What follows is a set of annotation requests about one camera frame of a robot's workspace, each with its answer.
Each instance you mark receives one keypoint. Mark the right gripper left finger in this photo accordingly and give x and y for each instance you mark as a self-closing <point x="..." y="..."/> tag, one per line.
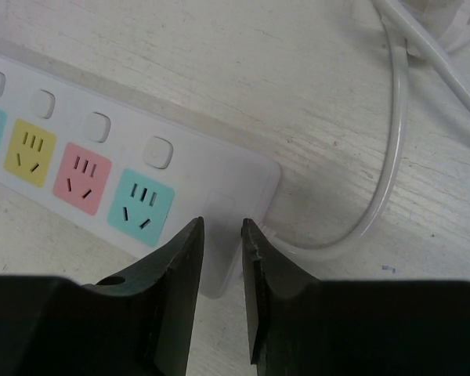
<point x="138" y="321"/>

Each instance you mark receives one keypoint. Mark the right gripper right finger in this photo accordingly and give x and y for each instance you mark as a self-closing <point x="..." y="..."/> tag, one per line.
<point x="300" y="325"/>

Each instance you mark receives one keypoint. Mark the white colourful power strip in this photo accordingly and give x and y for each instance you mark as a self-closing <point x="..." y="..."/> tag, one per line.
<point x="132" y="178"/>

